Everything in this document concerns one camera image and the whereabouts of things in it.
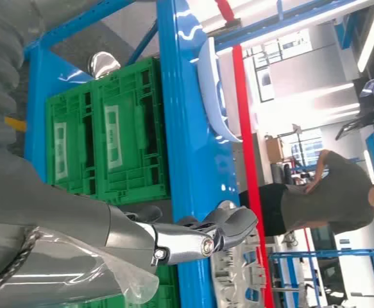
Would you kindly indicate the chrome stanchion base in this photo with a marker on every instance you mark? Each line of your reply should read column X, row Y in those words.
column 103, row 63

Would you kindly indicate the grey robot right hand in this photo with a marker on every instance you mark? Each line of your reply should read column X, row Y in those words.
column 62, row 238

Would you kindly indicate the blue metal frame rack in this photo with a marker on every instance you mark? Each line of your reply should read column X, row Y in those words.
column 318, row 254

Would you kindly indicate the blue metal shelf rack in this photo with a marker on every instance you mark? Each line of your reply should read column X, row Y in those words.
column 193, row 148

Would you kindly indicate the white plastic car trim part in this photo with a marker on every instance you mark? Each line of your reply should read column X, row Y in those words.
column 210, row 93

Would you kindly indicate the person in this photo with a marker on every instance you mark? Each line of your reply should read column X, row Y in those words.
column 334, row 200

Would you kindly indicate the brown cardboard box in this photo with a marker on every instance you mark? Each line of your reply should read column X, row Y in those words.
column 274, row 149

